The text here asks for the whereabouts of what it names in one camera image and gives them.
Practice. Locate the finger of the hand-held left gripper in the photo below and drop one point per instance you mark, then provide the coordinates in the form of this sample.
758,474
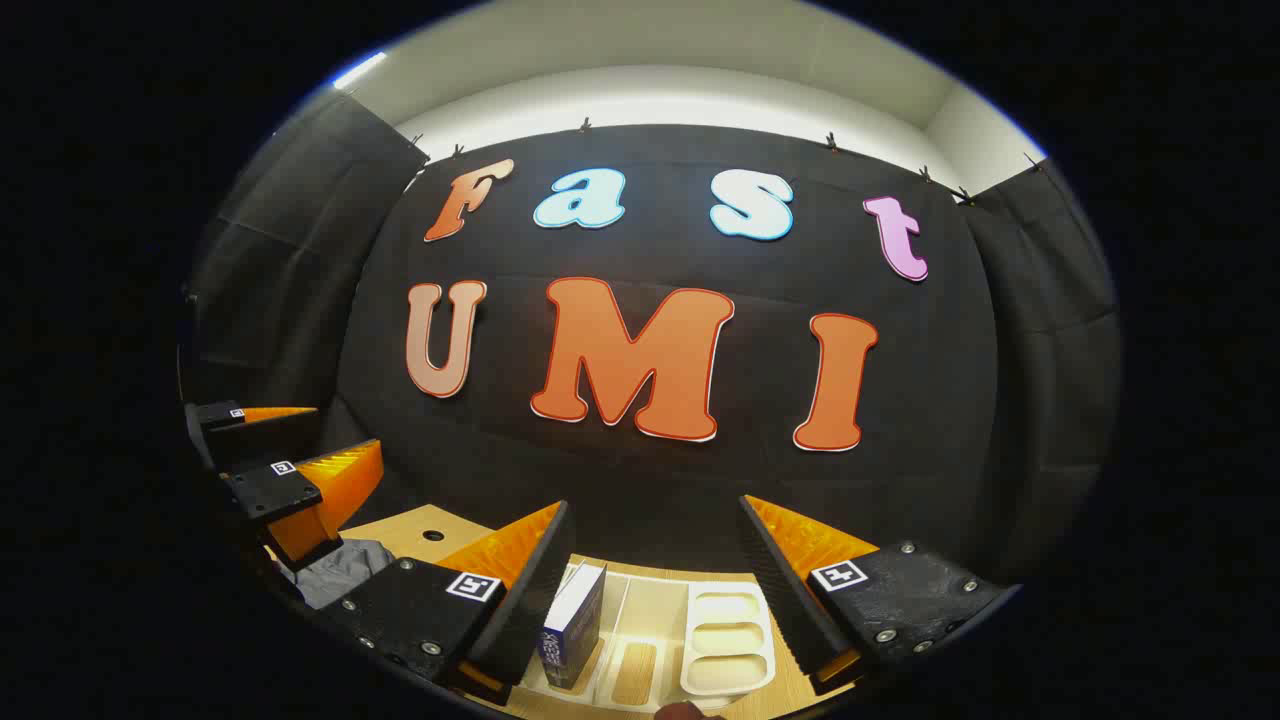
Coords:
260,435
268,492

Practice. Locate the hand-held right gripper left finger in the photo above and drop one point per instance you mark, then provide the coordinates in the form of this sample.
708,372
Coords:
530,600

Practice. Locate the grey schoolbag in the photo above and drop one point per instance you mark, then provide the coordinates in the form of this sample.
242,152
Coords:
345,572

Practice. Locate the white bookshelf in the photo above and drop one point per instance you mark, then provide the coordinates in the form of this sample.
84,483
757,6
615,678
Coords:
725,640

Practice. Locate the blue book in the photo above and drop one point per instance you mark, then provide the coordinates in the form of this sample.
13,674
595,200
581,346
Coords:
575,625

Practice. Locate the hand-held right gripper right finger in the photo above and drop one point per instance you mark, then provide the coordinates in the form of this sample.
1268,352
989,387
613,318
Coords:
775,580

